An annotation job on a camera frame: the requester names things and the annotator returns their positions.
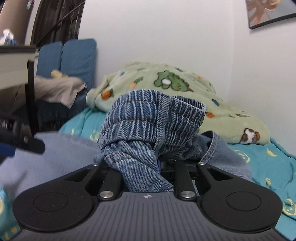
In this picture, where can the framed palm picture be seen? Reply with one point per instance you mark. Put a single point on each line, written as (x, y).
(264, 12)

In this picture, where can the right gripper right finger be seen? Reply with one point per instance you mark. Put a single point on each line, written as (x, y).
(183, 176)

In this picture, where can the teal patterned bed sheet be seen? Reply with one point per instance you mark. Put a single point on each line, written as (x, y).
(271, 166)

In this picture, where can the blue cushioned sofa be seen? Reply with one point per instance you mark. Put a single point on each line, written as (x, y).
(75, 58)

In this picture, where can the yellow toy on sofa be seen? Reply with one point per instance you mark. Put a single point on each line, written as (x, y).
(57, 74)

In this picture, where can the beige cloth on sofa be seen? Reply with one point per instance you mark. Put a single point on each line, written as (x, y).
(58, 90)

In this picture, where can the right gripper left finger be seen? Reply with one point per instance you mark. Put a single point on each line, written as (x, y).
(104, 179)

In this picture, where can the green dinosaur fleece blanket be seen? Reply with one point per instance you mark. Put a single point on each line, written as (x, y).
(233, 125)

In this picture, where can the blue denim jeans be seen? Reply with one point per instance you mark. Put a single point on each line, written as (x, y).
(141, 128)

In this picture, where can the white black-legged table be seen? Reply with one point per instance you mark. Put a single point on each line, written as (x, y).
(17, 68)

